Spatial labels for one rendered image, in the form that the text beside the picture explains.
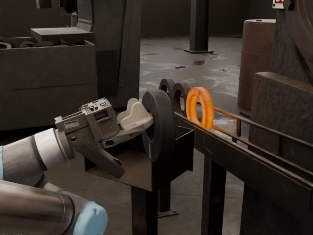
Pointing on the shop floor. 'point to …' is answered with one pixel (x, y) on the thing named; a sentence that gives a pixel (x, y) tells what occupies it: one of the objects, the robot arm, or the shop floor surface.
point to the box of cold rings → (44, 81)
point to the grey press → (105, 44)
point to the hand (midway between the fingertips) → (156, 117)
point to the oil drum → (254, 56)
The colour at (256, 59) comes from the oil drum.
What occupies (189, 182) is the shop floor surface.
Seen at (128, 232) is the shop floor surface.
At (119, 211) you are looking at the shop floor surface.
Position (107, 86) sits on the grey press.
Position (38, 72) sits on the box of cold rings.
